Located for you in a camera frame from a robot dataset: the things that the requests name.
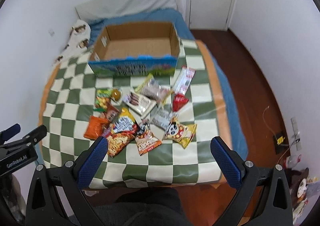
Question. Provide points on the brown small snack pack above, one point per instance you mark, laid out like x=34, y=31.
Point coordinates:
x=109, y=113

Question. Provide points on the white red wafer pack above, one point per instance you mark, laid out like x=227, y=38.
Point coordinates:
x=183, y=80

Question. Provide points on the orange panda biscuit pack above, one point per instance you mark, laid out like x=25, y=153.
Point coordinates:
x=145, y=139

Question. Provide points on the cardboard milk box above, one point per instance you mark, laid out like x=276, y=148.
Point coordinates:
x=135, y=49

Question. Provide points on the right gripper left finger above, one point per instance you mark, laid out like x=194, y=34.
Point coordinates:
x=44, y=205

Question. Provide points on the green candy ball bag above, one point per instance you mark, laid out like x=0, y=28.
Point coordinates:
x=102, y=99

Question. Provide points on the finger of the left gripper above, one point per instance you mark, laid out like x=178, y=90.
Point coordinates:
x=10, y=132
x=34, y=137

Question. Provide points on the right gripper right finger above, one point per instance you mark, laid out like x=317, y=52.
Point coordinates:
x=274, y=206

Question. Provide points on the clear dark snack pack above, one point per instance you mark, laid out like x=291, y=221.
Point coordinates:
x=151, y=88

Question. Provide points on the dark fuzzy clothing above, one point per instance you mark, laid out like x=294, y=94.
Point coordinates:
x=147, y=206

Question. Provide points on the orange snack bag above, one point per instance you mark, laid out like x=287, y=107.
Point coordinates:
x=95, y=128

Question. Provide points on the yellow red instant noodle pack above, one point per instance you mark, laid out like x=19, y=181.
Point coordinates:
x=120, y=132

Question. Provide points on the bear print long pillow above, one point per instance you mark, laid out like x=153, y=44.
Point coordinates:
x=78, y=42

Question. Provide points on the red small candy pack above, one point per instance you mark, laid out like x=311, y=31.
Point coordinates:
x=179, y=101

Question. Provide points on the white chocolate stick box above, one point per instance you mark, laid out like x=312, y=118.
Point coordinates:
x=139, y=103

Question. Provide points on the grey white pillow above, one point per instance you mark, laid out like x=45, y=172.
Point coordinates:
x=102, y=9

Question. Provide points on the silver grey snack pack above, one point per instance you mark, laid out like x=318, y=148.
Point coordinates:
x=162, y=117

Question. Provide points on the floor clutter items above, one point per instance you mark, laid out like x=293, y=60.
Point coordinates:
x=304, y=189

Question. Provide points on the braised egg pack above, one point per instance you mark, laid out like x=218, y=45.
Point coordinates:
x=116, y=94

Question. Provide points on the yellow panda snack pack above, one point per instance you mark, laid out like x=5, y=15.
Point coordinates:
x=180, y=133

